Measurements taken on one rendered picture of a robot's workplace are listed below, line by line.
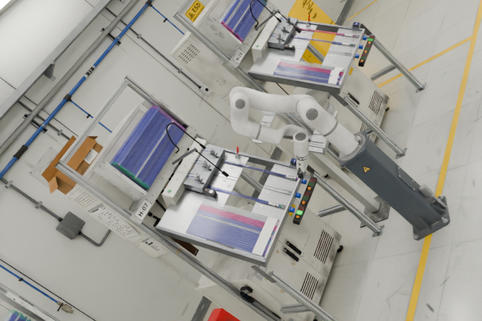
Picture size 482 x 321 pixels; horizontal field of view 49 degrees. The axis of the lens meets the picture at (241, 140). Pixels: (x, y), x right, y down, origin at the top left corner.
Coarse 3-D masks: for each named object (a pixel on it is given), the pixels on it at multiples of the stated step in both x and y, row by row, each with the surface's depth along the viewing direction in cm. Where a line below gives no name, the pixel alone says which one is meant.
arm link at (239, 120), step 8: (232, 96) 282; (240, 96) 280; (232, 104) 280; (240, 104) 279; (248, 104) 282; (232, 112) 285; (240, 112) 283; (248, 112) 287; (232, 120) 291; (240, 120) 289; (248, 120) 293; (232, 128) 294; (240, 128) 292; (248, 128) 292; (256, 128) 293; (248, 136) 295; (256, 136) 294
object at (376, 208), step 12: (312, 156) 355; (324, 156) 358; (324, 168) 359; (336, 168) 361; (336, 180) 363; (348, 180) 363; (360, 192) 366; (372, 204) 369; (384, 204) 370; (372, 216) 372; (384, 216) 360
